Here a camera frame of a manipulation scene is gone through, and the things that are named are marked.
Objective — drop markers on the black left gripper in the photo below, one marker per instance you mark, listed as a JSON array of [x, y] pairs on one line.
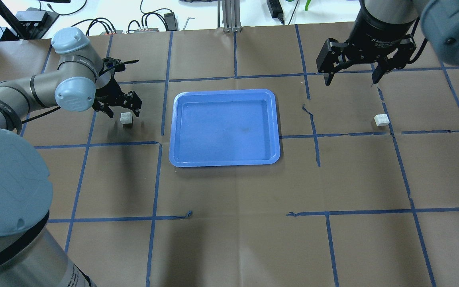
[[104, 93]]

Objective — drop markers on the black power adapter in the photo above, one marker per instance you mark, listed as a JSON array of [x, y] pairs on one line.
[[170, 21]]

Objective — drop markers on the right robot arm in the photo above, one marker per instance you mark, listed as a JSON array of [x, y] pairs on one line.
[[431, 21]]

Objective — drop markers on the brown paper table cover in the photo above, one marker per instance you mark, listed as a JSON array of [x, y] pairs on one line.
[[347, 204]]

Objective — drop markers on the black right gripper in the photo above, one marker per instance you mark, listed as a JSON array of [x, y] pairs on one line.
[[379, 34]]

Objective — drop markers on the white block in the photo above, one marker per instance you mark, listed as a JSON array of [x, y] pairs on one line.
[[381, 120], [126, 119]]

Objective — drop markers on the aluminium frame post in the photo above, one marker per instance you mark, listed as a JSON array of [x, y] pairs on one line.
[[231, 21]]

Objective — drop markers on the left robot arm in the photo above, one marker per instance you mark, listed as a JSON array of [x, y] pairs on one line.
[[29, 255]]

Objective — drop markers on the blue plastic tray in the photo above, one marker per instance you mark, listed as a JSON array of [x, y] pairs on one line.
[[224, 128]]

